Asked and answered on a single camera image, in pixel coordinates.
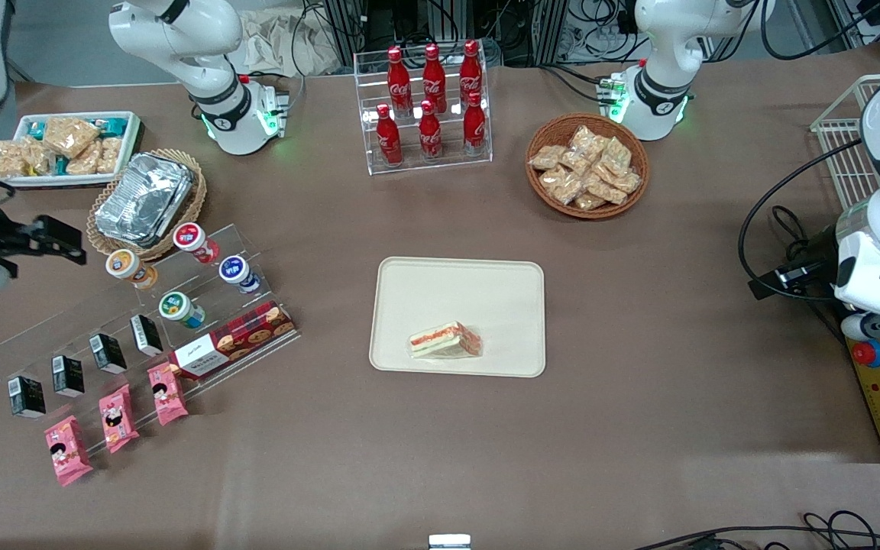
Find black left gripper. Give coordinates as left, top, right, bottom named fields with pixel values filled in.
left=749, top=229, right=843, bottom=300

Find triangle sandwich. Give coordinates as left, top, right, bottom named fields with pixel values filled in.
left=408, top=322, right=484, bottom=360

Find beige rectangular tray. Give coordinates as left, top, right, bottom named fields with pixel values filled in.
left=369, top=257, right=546, bottom=378

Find orange lid yogurt cup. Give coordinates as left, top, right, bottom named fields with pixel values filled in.
left=105, top=249, right=159, bottom=290

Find stacked aluminium foil containers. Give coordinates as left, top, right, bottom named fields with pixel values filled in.
left=95, top=153, right=195, bottom=247

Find white rectangular plastic bin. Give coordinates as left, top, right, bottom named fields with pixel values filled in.
left=0, top=112, right=141, bottom=189

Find small black drink carton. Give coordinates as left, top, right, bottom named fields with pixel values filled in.
left=51, top=354, right=86, bottom=398
left=129, top=314, right=164, bottom=358
left=8, top=375, right=47, bottom=419
left=89, top=333, right=128, bottom=375

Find red lid yogurt cup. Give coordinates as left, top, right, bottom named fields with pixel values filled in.
left=173, top=222, right=221, bottom=264

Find green lid yogurt cup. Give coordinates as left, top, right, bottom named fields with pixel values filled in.
left=158, top=291, right=206, bottom=330

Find oval brown wicker basket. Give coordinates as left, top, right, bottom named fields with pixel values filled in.
left=87, top=149, right=208, bottom=263

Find clear acrylic tiered stand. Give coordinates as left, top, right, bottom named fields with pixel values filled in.
left=0, top=223, right=303, bottom=459

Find brown table cover sheet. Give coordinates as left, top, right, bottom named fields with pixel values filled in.
left=0, top=42, right=880, bottom=550

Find blue lid yogurt cup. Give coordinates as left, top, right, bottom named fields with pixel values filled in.
left=218, top=255, right=261, bottom=295

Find pink snack packet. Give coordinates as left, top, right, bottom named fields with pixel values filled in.
left=44, top=416, right=94, bottom=487
left=147, top=362, right=189, bottom=426
left=99, top=383, right=140, bottom=455

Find red tartan cookie box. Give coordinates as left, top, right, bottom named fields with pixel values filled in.
left=169, top=299, right=297, bottom=380

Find round brown wicker basket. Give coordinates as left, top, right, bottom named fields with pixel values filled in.
left=526, top=113, right=650, bottom=221

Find crumpled beige cloth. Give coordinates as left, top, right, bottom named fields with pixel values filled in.
left=240, top=6, right=343, bottom=77

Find red cola bottle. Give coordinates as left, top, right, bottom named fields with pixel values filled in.
left=375, top=104, right=403, bottom=167
left=418, top=99, right=443, bottom=162
left=463, top=92, right=487, bottom=157
left=459, top=40, right=484, bottom=108
left=387, top=46, right=413, bottom=117
left=422, top=43, right=448, bottom=114

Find clear acrylic bottle rack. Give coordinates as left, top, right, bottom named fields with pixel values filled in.
left=354, top=47, right=493, bottom=176

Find thin looped black cable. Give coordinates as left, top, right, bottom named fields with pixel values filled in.
left=771, top=204, right=814, bottom=262

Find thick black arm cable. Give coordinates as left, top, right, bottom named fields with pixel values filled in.
left=738, top=137, right=865, bottom=303

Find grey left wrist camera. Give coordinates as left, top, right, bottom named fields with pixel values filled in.
left=840, top=309, right=880, bottom=342

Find white wire basket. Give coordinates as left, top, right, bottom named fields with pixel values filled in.
left=810, top=74, right=880, bottom=211

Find black floor cables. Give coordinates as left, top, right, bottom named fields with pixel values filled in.
left=631, top=510, right=880, bottom=550

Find black base cable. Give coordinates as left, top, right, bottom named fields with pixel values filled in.
left=535, top=63, right=618, bottom=104

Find aluminium frame rack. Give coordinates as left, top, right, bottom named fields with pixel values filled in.
left=323, top=0, right=643, bottom=66

